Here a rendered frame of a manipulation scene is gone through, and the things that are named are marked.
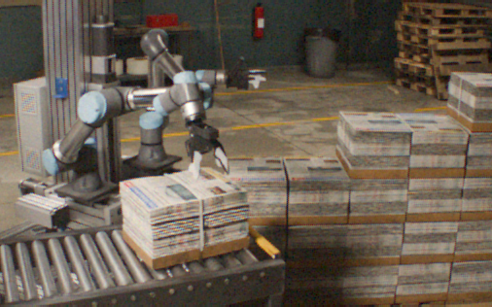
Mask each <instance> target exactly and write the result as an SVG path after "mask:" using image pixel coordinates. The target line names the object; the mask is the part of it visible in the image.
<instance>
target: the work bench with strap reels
mask: <svg viewBox="0 0 492 307"><path fill-rule="evenodd" d="M163 14H164V13H162V14H158V15H152V16H147V17H146V25H138V26H134V27H140V28H137V29H133V30H126V28H118V27H114V28H113V29H114V31H113V36H114V38H136V37H143V36H144V35H145V34H146V33H148V32H150V31H152V30H154V29H159V30H164V31H165V32H166V35H176V52H175V54H171V55H172V56H173V57H174V58H173V59H174V60H175V61H176V62H177V63H178V64H180V65H181V66H182V67H183V56H181V55H180V41H181V37H180V35H183V34H189V59H190V70H189V69H187V68H185V67H183V68H184V70H185V71H186V72H187V71H191V72H192V71H193V31H194V30H195V27H193V26H190V25H189V26H187V27H184V26H182V23H178V16H176V15H167V14H165V15H163ZM116 68H117V71H116V78H117V80H118V81H121V82H128V81H134V80H142V79H149V78H148V59H147V58H146V57H133V58H130V59H128V60H127V69H123V61H122V60H121V59H116Z"/></svg>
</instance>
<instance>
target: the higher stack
mask: <svg viewBox="0 0 492 307"><path fill-rule="evenodd" d="M450 77H451V79H450V80H451V81H450V82H449V88H448V92H449V93H448V103H447V106H448V107H450V108H451V109H452V110H454V111H456V113H458V116H459V114H460V115H461V116H463V117H465V118H467V119H468V120H470V121H471V122H492V74H486V73H460V72H451V75H450ZM446 116H447V117H449V118H451V119H452V120H453V121H454V122H455V124H456V123H457V125H458V126H461V127H463V129H464V130H465V131H467V132H468V136H469V138H468V143H467V148H466V152H465V153H466V155H465V159H464V161H465V162H464V166H465V167H466V168H467V171H468V169H492V131H470V129H468V128H467V127H465V126H463V124H461V123H460V122H458V121H457V120H456V119H454V118H453V117H452V116H451V115H446ZM461 191H462V194H461V198H462V201H461V202H462V206H461V210H459V211H460V212H461V216H462V213H485V212H492V177H466V176H465V175H464V176H463V185H462V190H461ZM458 223H459V224H458V229H457V236H456V237H457V238H456V239H455V241H456V242H455V245H454V252H453V253H454V254H455V255H467V254H490V253H492V220H489V221H458ZM450 263H451V264H450V265H451V267H450V275H449V280H448V282H449V283H448V287H447V292H448V294H450V293H465V292H482V291H492V260H472V261H450ZM444 302H445V307H492V297H485V298H481V299H464V300H447V301H446V300H444Z"/></svg>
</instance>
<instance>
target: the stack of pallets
mask: <svg viewBox="0 0 492 307"><path fill-rule="evenodd" d="M412 7H416V9H415V10H412ZM478 11H482V16H479V15H478V13H477V12H478ZM408 16H412V19H408ZM489 17H492V9H487V8H483V7H476V6H466V5H463V4H447V3H437V4H432V3H413V2H403V9H402V11H401V12H400V11H398V19H397V20H395V29H394V30H397V33H398V37H397V38H396V39H397V45H398V47H397V49H399V51H400V57H395V58H394V60H395V69H394V70H395V72H394V77H396V80H397V84H396V85H397V86H407V85H409V86H410V90H414V91H420V90H422V91H427V93H426V94H428V95H435V96H437V87H436V85H435V79H436V77H434V72H433V67H434V63H433V62H432V60H433V54H432V53H431V48H430V44H433V43H446V42H451V43H459V42H470V43H471V38H476V41H477V42H483V41H485V39H486V37H487V36H483V31H482V30H483V26H484V27H487V25H486V23H487V20H488V18H489ZM472 19H476V24H472ZM406 25H408V26H410V27H409V28H405V26H406ZM469 27H470V28H472V29H473V30H474V32H473V34H470V33H468V31H467V29H468V28H469ZM450 28H451V30H450ZM407 35H409V36H411V38H407ZM408 45H412V47H409V46H408ZM409 53H410V54H414V56H408V54H409ZM405 63H406V64H409V65H404V64H405ZM429 63H430V64H429ZM405 73H407V74H405ZM407 83H408V84H407Z"/></svg>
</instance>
